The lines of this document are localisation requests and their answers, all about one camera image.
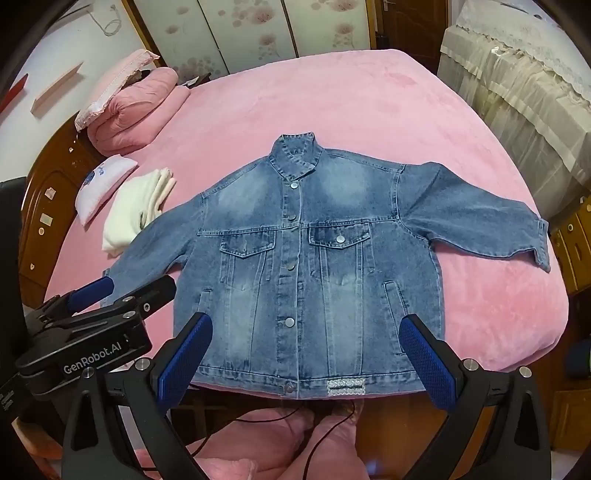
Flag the wooden headboard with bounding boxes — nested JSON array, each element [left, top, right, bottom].
[[21, 113, 109, 308]]

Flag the cream lace-covered furniture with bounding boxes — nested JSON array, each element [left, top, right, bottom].
[[436, 0, 591, 217]]

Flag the floral sliding-door wardrobe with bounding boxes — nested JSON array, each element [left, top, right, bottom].
[[129, 0, 375, 86]]

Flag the brown wooden door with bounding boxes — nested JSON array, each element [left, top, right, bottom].
[[369, 0, 451, 54]]

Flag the person's pink trousers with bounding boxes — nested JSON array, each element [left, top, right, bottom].
[[134, 401, 384, 480]]

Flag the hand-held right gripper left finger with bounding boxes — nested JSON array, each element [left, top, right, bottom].
[[62, 311, 213, 480]]

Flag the folded cream clothes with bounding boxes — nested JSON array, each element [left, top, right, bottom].
[[102, 168, 177, 254]]

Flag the wooden wall strip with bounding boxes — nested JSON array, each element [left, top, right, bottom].
[[31, 61, 85, 117]]

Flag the wooden drawer cabinet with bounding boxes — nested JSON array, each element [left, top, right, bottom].
[[547, 194, 591, 296]]

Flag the blue denim jacket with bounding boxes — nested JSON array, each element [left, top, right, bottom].
[[100, 133, 551, 400]]

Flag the pink lace-edged pillow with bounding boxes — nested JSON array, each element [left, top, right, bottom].
[[75, 49, 161, 131]]

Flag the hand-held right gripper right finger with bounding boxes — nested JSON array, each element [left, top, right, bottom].
[[398, 314, 552, 480]]

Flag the black cable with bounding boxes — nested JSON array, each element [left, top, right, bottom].
[[185, 399, 363, 480]]

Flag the folded pink quilt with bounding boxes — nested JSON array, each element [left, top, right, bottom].
[[88, 68, 191, 157]]

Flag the pink plush blanket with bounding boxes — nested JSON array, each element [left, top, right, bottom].
[[44, 47, 570, 393]]

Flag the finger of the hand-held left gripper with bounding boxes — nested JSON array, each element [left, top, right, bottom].
[[99, 275, 178, 324], [39, 276, 115, 324]]

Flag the small white printed pillow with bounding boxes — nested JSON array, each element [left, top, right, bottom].
[[76, 156, 138, 227]]

